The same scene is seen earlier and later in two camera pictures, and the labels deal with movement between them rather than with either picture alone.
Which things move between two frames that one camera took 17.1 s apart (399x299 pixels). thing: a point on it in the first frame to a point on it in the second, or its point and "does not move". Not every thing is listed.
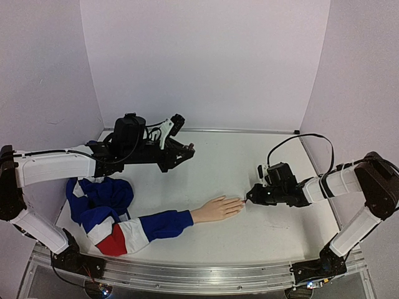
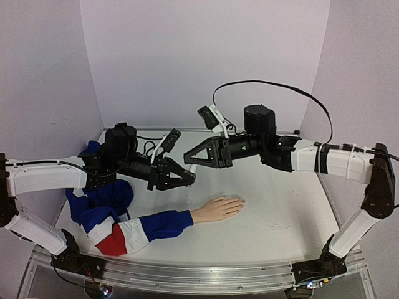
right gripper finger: (255, 196) to (212, 162)
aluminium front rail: (200, 274) does not move
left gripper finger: (184, 154) to (178, 182)
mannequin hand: (217, 209) does not move
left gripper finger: (175, 143) to (174, 166)
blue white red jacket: (100, 205) does not move
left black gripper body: (167, 163) to (157, 175)
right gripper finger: (255, 190) to (209, 142)
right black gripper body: (260, 195) to (222, 152)
